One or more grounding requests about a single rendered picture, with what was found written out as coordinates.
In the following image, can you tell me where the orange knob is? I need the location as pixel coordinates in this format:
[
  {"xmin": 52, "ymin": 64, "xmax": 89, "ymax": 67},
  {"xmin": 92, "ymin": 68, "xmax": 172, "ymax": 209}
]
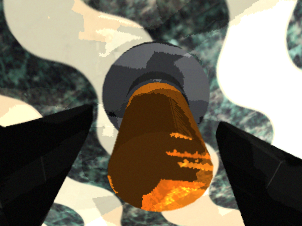
[{"xmin": 108, "ymin": 82, "xmax": 214, "ymax": 212}]

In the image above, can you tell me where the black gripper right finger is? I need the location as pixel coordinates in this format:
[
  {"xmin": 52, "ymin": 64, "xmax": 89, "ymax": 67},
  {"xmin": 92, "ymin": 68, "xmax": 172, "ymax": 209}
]
[{"xmin": 216, "ymin": 122, "xmax": 302, "ymax": 226}]

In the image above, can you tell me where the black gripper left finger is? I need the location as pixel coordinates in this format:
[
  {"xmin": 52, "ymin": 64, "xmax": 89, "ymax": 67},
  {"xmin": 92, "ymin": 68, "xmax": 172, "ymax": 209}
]
[{"xmin": 0, "ymin": 104, "xmax": 94, "ymax": 226}]

